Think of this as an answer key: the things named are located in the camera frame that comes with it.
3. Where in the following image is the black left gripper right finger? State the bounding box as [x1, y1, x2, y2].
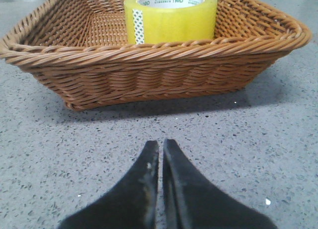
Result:
[163, 139, 277, 229]

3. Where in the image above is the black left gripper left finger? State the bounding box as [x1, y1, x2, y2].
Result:
[59, 141, 159, 229]

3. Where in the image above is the brown wicker basket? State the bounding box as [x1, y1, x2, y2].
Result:
[0, 0, 312, 110]

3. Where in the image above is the yellow packing tape roll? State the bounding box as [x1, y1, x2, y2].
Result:
[124, 0, 218, 44]

